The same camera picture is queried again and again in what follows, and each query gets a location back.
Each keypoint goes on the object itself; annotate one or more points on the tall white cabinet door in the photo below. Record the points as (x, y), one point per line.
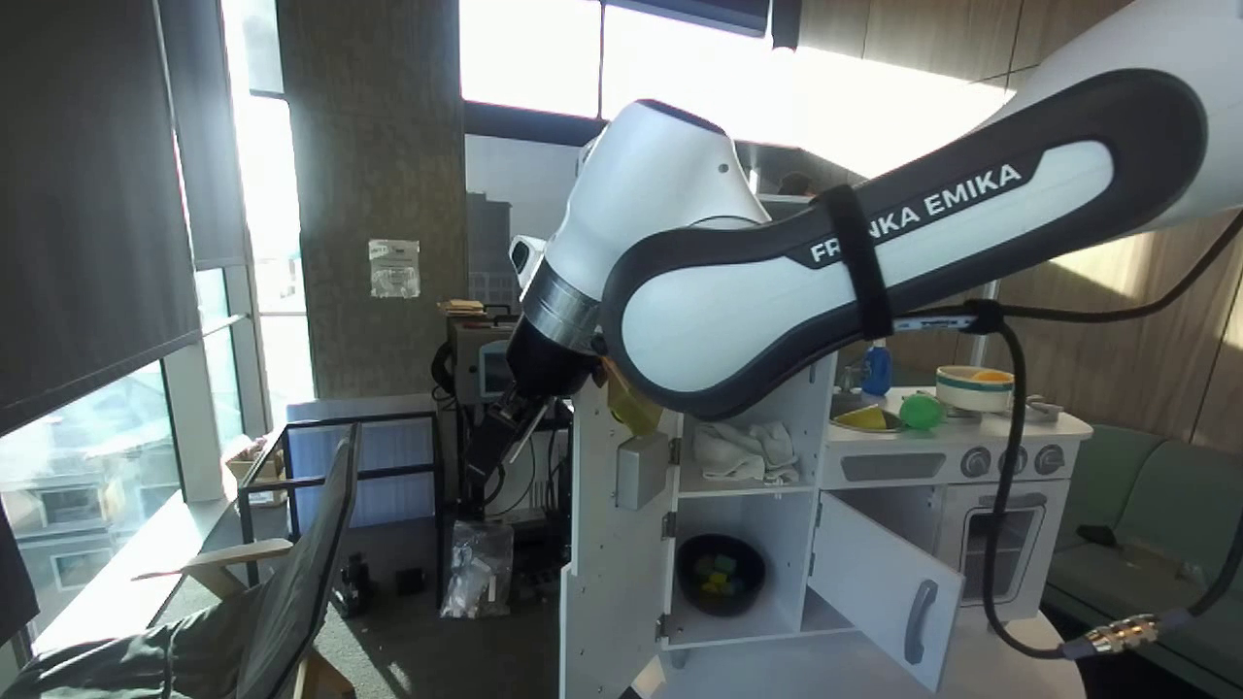
(615, 582)

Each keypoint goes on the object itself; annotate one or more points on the white under-sink cabinet door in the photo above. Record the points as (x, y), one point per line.
(887, 588)

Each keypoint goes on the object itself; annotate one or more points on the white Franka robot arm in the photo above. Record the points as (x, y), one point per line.
(670, 265)

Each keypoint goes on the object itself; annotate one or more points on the white toy kitchen cabinet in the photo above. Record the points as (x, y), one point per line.
(925, 498)

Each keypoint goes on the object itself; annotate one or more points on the grey monitor device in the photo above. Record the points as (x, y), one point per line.
(481, 360)

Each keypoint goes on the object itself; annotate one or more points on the black metal cart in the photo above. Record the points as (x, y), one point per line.
(513, 487)

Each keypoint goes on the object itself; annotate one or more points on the white crumpled cloth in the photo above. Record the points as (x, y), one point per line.
(749, 456)

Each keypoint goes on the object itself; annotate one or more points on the black bowl with food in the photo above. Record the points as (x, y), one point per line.
(720, 571)

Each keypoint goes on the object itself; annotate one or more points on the paper notice on pillar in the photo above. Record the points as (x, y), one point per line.
(394, 268)

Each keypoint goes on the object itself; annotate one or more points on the blue bottle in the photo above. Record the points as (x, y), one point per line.
(876, 372)

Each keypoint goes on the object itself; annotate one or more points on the yellow toy in sink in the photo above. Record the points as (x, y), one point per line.
(868, 418)

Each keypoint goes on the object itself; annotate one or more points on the clear plastic bag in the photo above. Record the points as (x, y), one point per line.
(481, 571)

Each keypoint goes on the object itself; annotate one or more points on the green ball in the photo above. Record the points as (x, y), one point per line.
(924, 413)

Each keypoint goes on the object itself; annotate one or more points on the white bowl teal stripe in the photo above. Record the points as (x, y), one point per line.
(978, 387)

